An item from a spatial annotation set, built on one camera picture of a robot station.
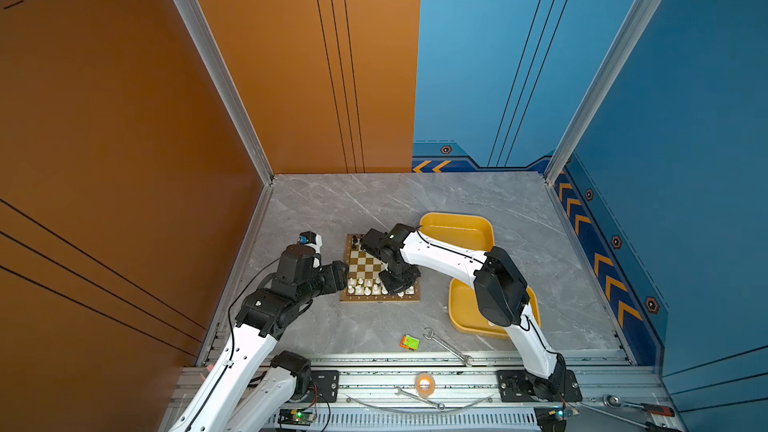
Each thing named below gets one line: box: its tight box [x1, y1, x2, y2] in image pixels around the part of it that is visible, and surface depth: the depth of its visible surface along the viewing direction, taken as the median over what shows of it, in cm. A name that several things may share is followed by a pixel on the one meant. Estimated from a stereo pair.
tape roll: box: [415, 373, 436, 398], surface depth 76 cm
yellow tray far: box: [419, 212, 495, 252], surface depth 104 cm
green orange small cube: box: [400, 335, 421, 351], surface depth 80 cm
